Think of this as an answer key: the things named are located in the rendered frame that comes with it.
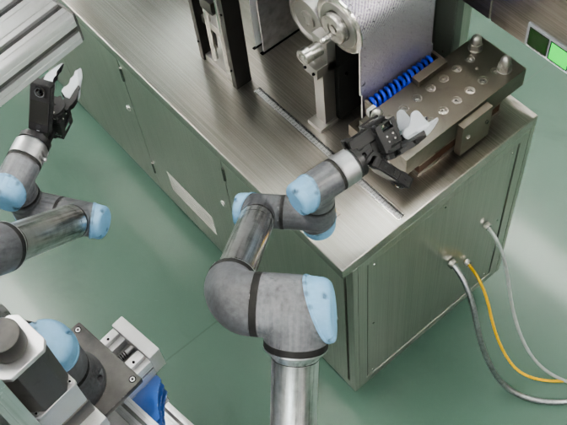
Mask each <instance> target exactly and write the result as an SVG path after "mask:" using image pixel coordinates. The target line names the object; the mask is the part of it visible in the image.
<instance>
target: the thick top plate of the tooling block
mask: <svg viewBox="0 0 567 425"><path fill-rule="evenodd" d="M471 39H472V38H471ZM471 39H470V40H471ZM470 40H468V41H467V42H465V43H464V44H463V45H461V46H460V47H458V48H457V49H456V50H454V51H453V52H452V53H451V54H449V55H448V56H446V57H445V58H444V59H445V60H446V61H447V66H446V67H445V68H444V69H442V70H441V71H440V72H438V73H437V74H436V75H434V77H432V78H431V79H429V80H428V81H427V82H425V83H423V84H422V85H421V86H419V87H418V86H417V85H416V84H415V83H413V82H411V83H410V84H409V85H407V86H406V87H405V88H403V89H401V90H400V91H399V92H397V93H396V94H394V95H393V96H392V97H391V98H390V99H388V100H387V101H386V102H384V103H383V104H381V105H380V106H378V107H379V108H381V109H382V111H383V115H384V116H385V118H386V119H389V118H391V117H392V116H394V117H395V119H396V120H397V112H398V111H399V110H405V112H406V113H407V114H408V115H409V117H410V115H411V113H412V112H413V111H415V110H418V111H419V112H420V113H421V114H422V116H423V117H426V116H427V118H428V120H427V122H430V121H432V120H434V119H435V118H436V117H438V119H439V120H438V122H437V124H436V125H435V127H434V129H433V130H432V131H431V133H430V134H429V135H428V136H427V137H426V138H425V139H424V140H423V141H421V142H420V143H419V144H418V145H416V146H415V147H413V148H411V149H409V150H408V151H406V152H404V153H403V154H401V155H400V156H398V157H396V158H394V159H391V160H388V161H389V162H390V163H392V164H393V165H394V166H395V167H397V168H398V169H400V170H402V171H404V172H406V173H410V172H411V171H412V170H414V169H415V168H416V167H418V166H419V165H420V164H422V163H423V162H424V161H425V160H426V159H428V158H429V157H430V156H431V155H433V154H434V153H436V152H437V151H438V150H439V149H441V148H442V147H444V146H445V145H446V144H447V143H448V142H449V141H451V140H452V139H453V138H454V137H456V130H457V124H458V123H460V122H461V121H463V120H464V119H465V118H467V117H468V116H469V115H471V114H472V113H473V112H474V111H475V110H477V109H478V108H479V107H480V106H482V105H483V104H485V103H486V102H487V101H488V102H489V103H490V104H491V105H492V106H493V108H494V107H495V106H496V105H497V104H498V103H499V102H501V101H502V100H504V99H505V98H506V97H507V96H509V95H510V94H512V93H513V92H514V91H515V90H517V89H518V88H520V87H521V86H522V85H523V82H524V77H525V74H526V68H525V67H523V66H522V65H521V64H520V63H519V62H517V61H515V60H514V59H513V58H511V63H512V71H511V73H510V74H507V75H502V74H500V73H498V72H497V66H498V63H499V61H500V59H501V57H502V56H504V55H507V54H505V53H504V52H503V51H502V50H500V49H499V48H498V47H496V46H494V45H493V44H492V43H490V42H489V41H488V40H486V39H484V38H483V37H482V42H483V50H482V51H481V52H480V53H477V54H475V53H471V52H470V51H469V50H468V45H469V41H470Z"/></svg>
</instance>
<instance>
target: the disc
mask: <svg viewBox="0 0 567 425"><path fill-rule="evenodd" d="M326 2H330V3H335V4H336V5H338V6H339V7H340V8H341V9H342V10H343V11H344V12H345V13H346V14H347V15H348V17H349V19H350V21H351V22H352V24H353V26H354V29H355V33H356V37H357V40H356V44H355V46H354V47H352V48H345V47H343V46H340V45H339V44H338V43H335V44H336V45H337V46H339V47H340V48H341V49H342V50H344V51H346V52H348V53H351V54H356V53H358V52H360V51H361V49H362V47H363V36H362V32H361V29H360V27H359V24H358V22H357V20H356V18H355V17H354V15H353V14H352V12H351V11H350V10H349V8H348V7H347V6H346V5H345V4H344V3H343V2H342V1H341V0H318V3H317V11H318V15H319V18H320V21H321V6H322V4H324V3H326Z"/></svg>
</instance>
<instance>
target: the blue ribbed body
mask: <svg viewBox="0 0 567 425"><path fill-rule="evenodd" d="M434 60H436V57H435V56H432V57H431V56H429V55H427V56H426V57H425V59H421V61H420V62H417V63H416V66H414V65H413V66H412V67H411V69H408V70H407V72H406V73H402V76H398V77H397V79H393V81H392V83H389V84H388V87H387V86H384V87H383V90H382V89H380V90H379V91H378V94H377V93H375V94H374V95H373V96H374V98H373V97H371V96H370V97H369V102H370V103H371V104H372V105H375V106H376V107H378V106H380V105H381V104H383V103H384V102H386V101H387V100H388V99H390V98H391V97H392V96H393V95H394V94H396V93H397V92H399V91H400V90H401V89H403V88H405V87H406V86H407V85H409V84H410V83H411V82H412V79H411V78H413V76H414V75H415V74H417V73H418V72H420V71H421V70H422V69H424V68H425V67H427V66H428V65H429V64H430V63H431V62H433V61H434Z"/></svg>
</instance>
